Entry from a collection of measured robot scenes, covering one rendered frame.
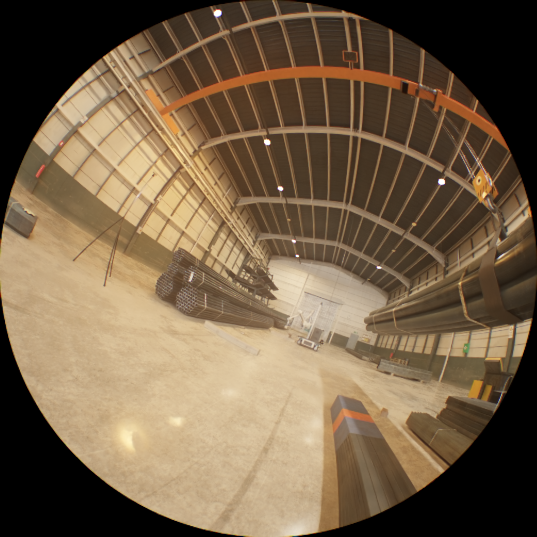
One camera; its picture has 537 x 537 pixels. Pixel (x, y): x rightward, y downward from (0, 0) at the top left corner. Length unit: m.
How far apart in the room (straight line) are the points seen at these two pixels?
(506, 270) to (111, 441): 1.83
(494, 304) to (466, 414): 0.92
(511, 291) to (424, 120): 8.86
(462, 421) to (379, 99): 9.79
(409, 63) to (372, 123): 3.90
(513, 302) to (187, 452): 1.65
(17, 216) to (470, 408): 4.42
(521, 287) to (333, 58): 9.18
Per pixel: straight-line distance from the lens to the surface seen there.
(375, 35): 9.39
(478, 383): 5.09
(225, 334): 2.81
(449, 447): 1.67
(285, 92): 9.90
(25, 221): 2.65
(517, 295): 1.29
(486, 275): 1.37
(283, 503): 0.81
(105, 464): 0.70
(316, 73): 5.72
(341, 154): 11.23
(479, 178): 2.19
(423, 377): 8.32
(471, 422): 1.86
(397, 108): 9.59
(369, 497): 0.76
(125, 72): 10.38
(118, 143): 9.84
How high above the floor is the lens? 0.63
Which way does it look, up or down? 14 degrees up
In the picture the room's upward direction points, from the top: 24 degrees clockwise
